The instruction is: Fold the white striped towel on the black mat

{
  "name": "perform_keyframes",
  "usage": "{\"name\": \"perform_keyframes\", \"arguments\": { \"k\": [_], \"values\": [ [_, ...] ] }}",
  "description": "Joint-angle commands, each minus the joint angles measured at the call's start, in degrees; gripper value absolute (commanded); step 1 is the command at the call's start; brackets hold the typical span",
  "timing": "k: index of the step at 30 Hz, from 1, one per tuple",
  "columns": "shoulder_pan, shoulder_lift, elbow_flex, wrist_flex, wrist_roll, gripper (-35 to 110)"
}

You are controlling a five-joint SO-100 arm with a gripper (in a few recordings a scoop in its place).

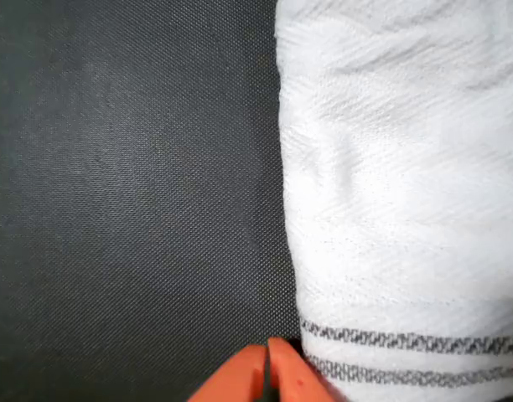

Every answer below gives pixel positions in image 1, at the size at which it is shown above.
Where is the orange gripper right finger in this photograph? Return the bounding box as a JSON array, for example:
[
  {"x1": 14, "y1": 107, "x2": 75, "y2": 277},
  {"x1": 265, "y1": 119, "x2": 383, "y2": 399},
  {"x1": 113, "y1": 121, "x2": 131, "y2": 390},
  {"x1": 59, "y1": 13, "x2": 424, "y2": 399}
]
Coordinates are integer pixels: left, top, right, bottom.
[{"x1": 267, "y1": 337, "x2": 350, "y2": 402}]

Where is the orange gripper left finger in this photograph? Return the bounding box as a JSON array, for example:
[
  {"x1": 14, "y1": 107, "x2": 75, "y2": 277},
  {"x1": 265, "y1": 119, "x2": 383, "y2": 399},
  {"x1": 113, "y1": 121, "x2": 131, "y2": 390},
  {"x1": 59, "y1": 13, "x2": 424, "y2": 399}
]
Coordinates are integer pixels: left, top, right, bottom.
[{"x1": 187, "y1": 343, "x2": 268, "y2": 402}]

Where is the white striped towel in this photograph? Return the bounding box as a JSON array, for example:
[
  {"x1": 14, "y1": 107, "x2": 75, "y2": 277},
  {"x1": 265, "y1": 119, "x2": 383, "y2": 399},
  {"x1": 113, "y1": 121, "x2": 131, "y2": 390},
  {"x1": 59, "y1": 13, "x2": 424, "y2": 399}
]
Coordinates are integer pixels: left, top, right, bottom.
[{"x1": 274, "y1": 0, "x2": 513, "y2": 402}]

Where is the black desk mat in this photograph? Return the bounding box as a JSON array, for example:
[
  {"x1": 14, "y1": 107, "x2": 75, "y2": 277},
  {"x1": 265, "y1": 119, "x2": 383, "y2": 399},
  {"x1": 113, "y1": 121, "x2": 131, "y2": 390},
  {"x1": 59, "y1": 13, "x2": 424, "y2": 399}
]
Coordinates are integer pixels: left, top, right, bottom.
[{"x1": 0, "y1": 0, "x2": 308, "y2": 402}]

